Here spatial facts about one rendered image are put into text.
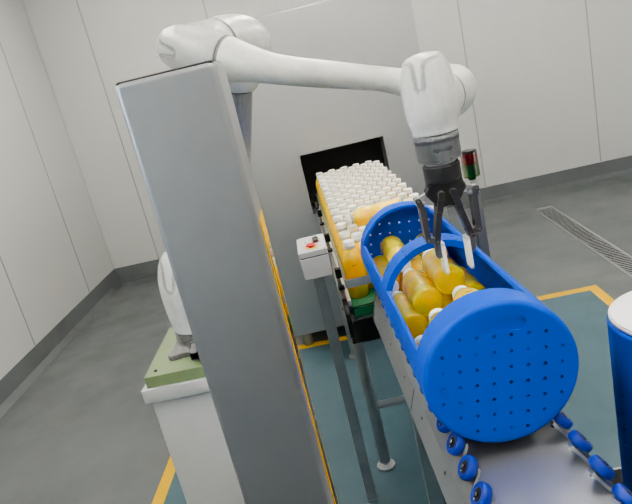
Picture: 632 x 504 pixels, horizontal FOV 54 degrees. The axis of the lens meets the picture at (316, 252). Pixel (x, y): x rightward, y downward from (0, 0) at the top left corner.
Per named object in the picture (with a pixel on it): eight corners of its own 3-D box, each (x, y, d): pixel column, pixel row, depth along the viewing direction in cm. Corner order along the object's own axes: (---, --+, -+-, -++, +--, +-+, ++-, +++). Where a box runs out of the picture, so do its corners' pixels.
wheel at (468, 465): (472, 463, 105) (482, 467, 106) (464, 447, 110) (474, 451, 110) (459, 484, 106) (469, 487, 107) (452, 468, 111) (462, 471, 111)
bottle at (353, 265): (349, 293, 218) (337, 244, 213) (368, 289, 218) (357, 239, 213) (351, 300, 211) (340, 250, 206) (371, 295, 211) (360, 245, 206)
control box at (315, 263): (304, 281, 211) (297, 253, 208) (302, 264, 230) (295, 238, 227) (333, 274, 211) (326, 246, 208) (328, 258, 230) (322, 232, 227)
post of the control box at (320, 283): (368, 502, 247) (311, 272, 218) (366, 495, 251) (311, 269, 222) (377, 500, 247) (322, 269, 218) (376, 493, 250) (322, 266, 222)
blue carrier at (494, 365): (426, 453, 113) (420, 309, 105) (363, 292, 197) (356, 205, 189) (578, 435, 114) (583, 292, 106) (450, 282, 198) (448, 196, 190)
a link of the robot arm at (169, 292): (160, 335, 167) (134, 261, 160) (200, 304, 182) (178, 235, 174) (207, 337, 159) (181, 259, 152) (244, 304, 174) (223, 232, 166)
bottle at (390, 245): (400, 258, 189) (412, 277, 171) (377, 255, 189) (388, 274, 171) (404, 236, 187) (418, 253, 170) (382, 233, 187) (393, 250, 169)
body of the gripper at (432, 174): (423, 168, 120) (432, 213, 123) (466, 158, 120) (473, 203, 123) (415, 163, 127) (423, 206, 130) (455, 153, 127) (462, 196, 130)
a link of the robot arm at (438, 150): (464, 129, 118) (469, 160, 119) (451, 126, 126) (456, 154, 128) (418, 140, 118) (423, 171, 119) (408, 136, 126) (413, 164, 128)
